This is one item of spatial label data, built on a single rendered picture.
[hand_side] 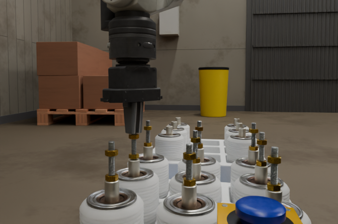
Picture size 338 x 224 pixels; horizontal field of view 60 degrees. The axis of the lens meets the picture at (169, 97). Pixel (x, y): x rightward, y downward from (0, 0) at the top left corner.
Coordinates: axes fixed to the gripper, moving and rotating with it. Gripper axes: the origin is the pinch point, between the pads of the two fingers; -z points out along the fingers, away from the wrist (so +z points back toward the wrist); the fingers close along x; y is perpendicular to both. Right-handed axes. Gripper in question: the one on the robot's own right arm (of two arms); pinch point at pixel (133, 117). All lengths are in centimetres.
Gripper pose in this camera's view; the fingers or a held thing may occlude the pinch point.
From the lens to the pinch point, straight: 56.3
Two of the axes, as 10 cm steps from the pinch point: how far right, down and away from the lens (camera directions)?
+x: 7.0, -0.4, 7.1
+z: 0.0, -10.0, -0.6
